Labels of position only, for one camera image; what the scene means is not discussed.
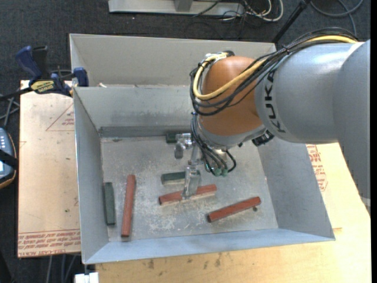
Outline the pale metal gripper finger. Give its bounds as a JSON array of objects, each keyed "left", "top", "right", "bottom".
[
  {"left": 181, "top": 166, "right": 193, "bottom": 200},
  {"left": 191, "top": 169, "right": 202, "bottom": 196}
]

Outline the dark green flat block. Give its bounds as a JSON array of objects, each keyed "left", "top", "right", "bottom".
[
  {"left": 160, "top": 171, "right": 187, "bottom": 186},
  {"left": 102, "top": 182, "right": 117, "bottom": 226},
  {"left": 165, "top": 131, "right": 191, "bottom": 144}
]

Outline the red-brown flat block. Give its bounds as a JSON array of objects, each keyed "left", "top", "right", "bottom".
[
  {"left": 206, "top": 196, "right": 262, "bottom": 223},
  {"left": 158, "top": 183, "right": 218, "bottom": 208},
  {"left": 120, "top": 174, "right": 137, "bottom": 238}
]

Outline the grey metal bin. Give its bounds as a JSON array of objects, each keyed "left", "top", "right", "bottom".
[{"left": 69, "top": 33, "right": 336, "bottom": 265}]

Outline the brown cardboard board, red print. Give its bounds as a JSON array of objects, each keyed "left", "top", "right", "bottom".
[{"left": 17, "top": 80, "right": 369, "bottom": 259}]

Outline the black cylinder on white bracket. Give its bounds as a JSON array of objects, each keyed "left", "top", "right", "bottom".
[{"left": 252, "top": 130, "right": 275, "bottom": 147}]

